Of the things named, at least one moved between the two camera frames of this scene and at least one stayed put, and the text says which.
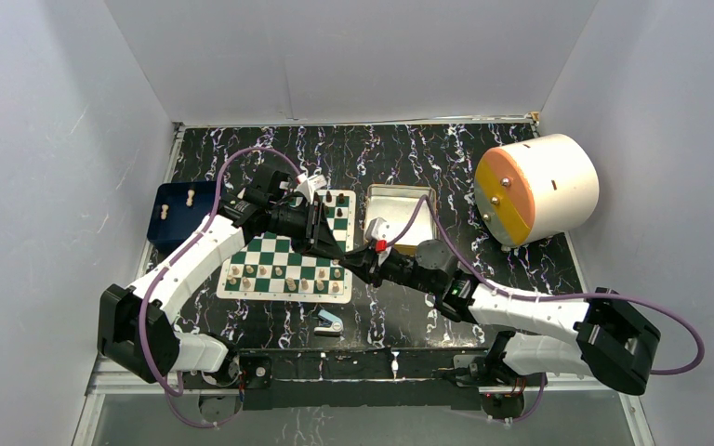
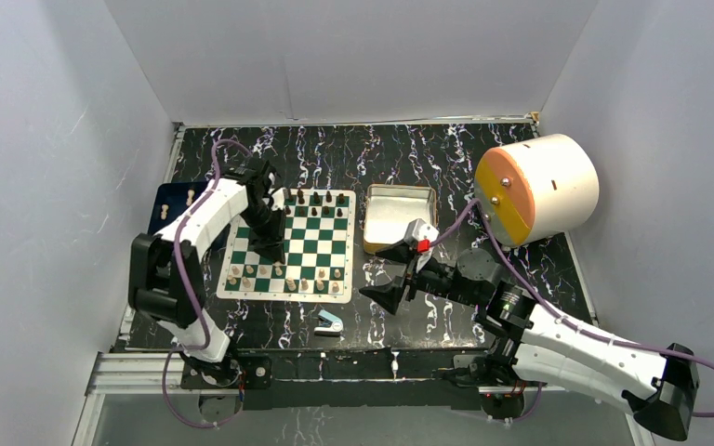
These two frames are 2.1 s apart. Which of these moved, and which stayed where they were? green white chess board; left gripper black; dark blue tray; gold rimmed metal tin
Moved: left gripper black
Stayed: gold rimmed metal tin; dark blue tray; green white chess board
